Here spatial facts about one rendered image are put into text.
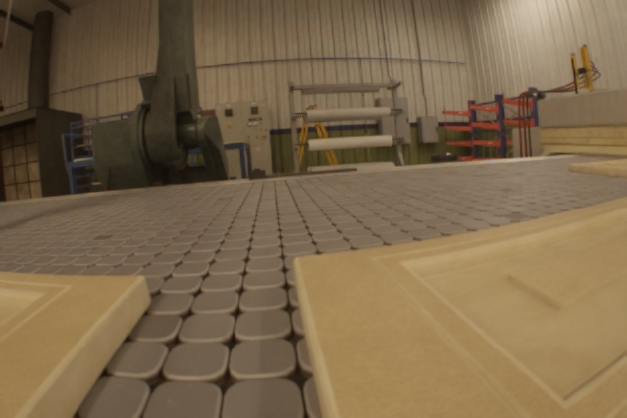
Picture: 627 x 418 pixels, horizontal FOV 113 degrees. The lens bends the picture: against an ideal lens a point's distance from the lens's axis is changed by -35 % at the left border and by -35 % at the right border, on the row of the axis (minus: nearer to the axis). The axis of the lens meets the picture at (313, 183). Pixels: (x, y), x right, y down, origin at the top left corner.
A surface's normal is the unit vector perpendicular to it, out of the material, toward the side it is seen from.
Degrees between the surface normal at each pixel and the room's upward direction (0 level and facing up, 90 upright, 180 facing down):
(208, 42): 90
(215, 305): 0
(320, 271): 0
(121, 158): 90
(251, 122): 90
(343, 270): 0
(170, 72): 85
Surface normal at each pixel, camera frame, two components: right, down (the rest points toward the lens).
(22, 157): 0.13, 0.11
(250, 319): -0.07, -0.99
